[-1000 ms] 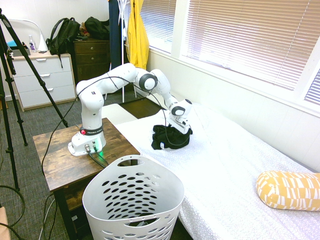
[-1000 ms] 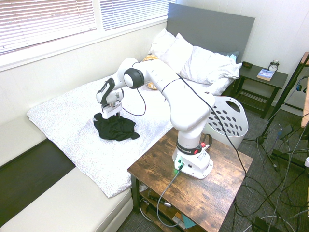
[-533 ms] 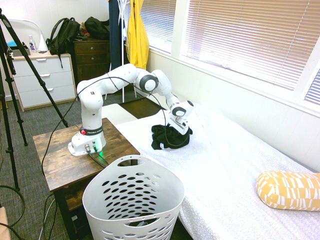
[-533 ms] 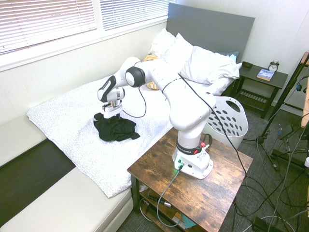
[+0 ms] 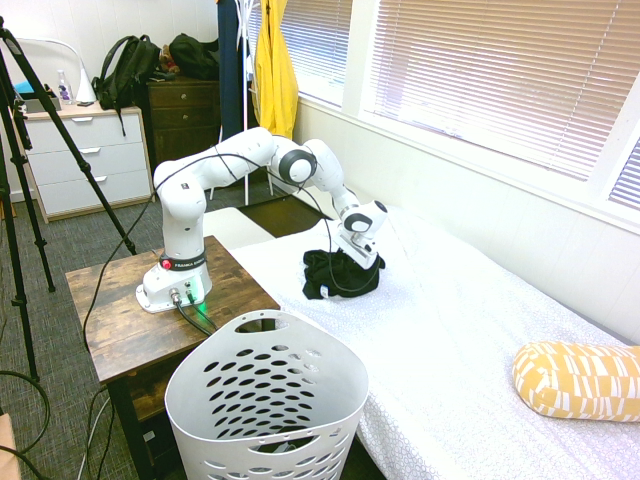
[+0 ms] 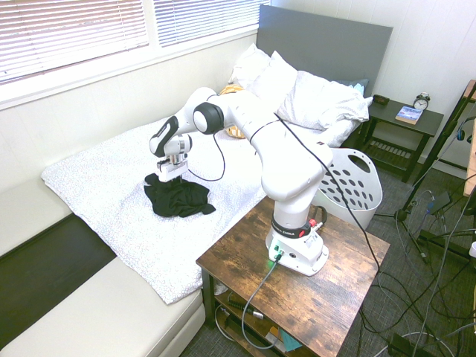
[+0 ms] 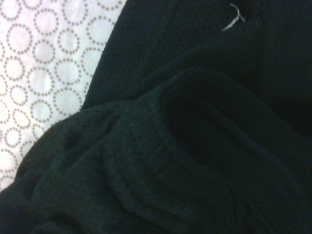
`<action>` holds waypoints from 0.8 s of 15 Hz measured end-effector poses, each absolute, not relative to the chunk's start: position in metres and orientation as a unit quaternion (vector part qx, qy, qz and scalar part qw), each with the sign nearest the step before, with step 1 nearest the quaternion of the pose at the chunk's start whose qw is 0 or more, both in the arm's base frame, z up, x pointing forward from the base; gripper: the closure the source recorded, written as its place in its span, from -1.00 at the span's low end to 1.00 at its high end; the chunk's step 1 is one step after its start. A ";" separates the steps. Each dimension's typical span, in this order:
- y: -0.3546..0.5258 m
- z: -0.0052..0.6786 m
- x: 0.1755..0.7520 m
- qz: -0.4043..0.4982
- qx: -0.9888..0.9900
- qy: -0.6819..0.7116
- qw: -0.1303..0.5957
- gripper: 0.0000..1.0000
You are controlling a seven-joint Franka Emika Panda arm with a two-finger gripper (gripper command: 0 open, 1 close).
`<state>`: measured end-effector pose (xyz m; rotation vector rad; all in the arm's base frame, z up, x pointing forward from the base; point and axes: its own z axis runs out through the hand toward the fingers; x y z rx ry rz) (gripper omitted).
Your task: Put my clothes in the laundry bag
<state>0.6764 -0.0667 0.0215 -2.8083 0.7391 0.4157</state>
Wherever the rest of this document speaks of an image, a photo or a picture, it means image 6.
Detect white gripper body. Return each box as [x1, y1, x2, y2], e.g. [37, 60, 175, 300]
[156, 159, 188, 184]

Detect black garment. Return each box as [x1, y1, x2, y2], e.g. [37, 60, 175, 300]
[143, 172, 216, 219]

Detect white perforated laundry basket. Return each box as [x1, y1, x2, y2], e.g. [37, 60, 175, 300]
[314, 147, 384, 231]

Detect white circle-print duvet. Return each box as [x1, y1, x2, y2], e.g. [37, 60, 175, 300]
[40, 97, 278, 306]

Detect yellow patterned bolster pillow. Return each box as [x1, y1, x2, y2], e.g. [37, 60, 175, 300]
[218, 83, 248, 140]

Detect white plain pillow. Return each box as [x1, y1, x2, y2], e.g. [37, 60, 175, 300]
[228, 44, 272, 91]
[245, 50, 299, 98]

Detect dark wooden bed panel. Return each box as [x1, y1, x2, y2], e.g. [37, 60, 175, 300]
[0, 213, 118, 329]

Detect narrow white window blind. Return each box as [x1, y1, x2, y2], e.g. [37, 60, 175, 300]
[152, 0, 262, 48]

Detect cream bed mattress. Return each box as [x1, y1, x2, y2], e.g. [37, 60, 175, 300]
[0, 178, 206, 357]

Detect rustic wooden side table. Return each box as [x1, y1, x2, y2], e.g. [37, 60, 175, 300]
[196, 193, 391, 357]

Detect wide white window blind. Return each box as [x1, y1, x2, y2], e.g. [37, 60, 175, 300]
[0, 0, 150, 86]

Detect teal paper sheet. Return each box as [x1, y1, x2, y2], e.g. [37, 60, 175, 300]
[278, 328, 303, 353]

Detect dark blue-grey pillow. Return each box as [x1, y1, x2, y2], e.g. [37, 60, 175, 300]
[334, 77, 370, 94]

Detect black nightstand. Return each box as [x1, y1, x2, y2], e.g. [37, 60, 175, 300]
[341, 94, 446, 184]

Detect blue paperback book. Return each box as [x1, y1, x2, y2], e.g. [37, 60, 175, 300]
[394, 105, 424, 126]

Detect black stand with boom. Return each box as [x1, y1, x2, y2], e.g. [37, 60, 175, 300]
[374, 79, 476, 266]

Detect black alarm clock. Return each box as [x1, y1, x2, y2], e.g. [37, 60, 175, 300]
[413, 91, 432, 112]

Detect black power adapter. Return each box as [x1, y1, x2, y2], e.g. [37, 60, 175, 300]
[430, 191, 453, 216]

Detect blue headphones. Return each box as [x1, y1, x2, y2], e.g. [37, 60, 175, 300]
[455, 116, 476, 145]

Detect grey base cable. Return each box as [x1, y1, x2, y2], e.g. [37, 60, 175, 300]
[241, 255, 285, 351]

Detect thick black base cable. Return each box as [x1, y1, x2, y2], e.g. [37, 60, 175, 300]
[313, 205, 329, 228]

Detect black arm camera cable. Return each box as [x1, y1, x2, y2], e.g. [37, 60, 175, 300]
[184, 111, 382, 288]

